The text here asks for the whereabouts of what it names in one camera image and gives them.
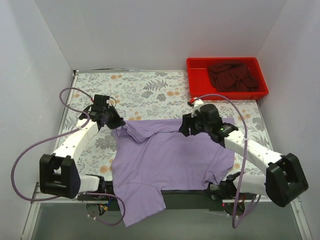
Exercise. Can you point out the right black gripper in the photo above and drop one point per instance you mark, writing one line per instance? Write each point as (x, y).
(186, 125)

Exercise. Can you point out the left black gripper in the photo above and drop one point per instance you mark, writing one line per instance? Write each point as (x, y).
(116, 121)

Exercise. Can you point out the purple t shirt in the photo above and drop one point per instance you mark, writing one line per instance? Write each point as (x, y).
(153, 156)

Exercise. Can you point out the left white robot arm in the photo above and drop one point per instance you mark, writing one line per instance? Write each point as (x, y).
(58, 173)

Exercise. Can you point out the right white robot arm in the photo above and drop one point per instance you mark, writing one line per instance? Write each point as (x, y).
(283, 178)

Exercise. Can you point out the dark red t shirt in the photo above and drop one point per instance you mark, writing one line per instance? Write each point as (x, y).
(232, 76)

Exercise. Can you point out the red plastic bin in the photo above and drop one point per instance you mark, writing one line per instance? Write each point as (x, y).
(200, 84)

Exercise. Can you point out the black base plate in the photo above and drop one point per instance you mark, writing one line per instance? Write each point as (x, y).
(217, 198)

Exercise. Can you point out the aluminium frame rail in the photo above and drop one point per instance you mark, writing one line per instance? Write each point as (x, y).
(189, 215)

